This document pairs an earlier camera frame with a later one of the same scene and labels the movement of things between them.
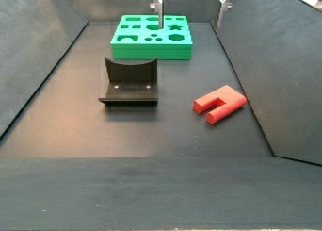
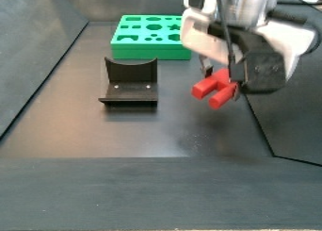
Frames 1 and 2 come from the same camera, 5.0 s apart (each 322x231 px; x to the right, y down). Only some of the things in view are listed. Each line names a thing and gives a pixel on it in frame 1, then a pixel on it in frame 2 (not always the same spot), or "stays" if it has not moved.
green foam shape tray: [139, 40] stays
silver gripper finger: [225, 6] → [237, 91]
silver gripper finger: [158, 6] → [224, 19]
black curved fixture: [133, 84] stays
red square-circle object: [228, 94] → [220, 83]
